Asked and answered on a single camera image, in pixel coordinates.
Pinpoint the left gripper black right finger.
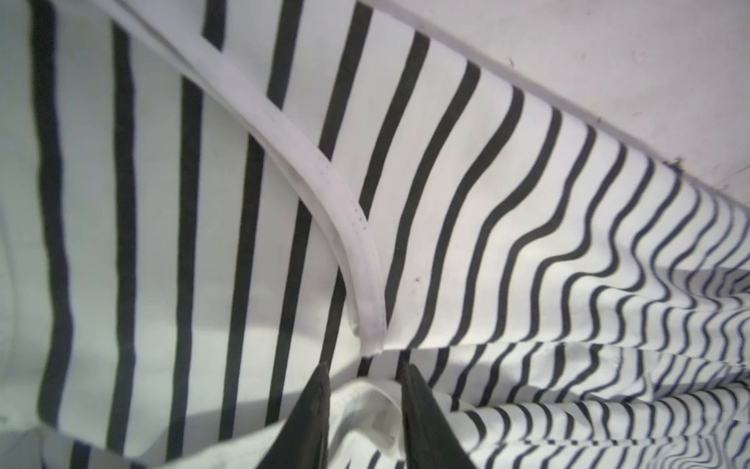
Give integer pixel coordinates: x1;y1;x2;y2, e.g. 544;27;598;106
400;363;475;469

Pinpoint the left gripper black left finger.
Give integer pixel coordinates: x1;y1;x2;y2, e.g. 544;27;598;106
258;363;331;469

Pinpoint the black white striped tank top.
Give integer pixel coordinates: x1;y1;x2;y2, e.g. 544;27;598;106
1;1;749;468

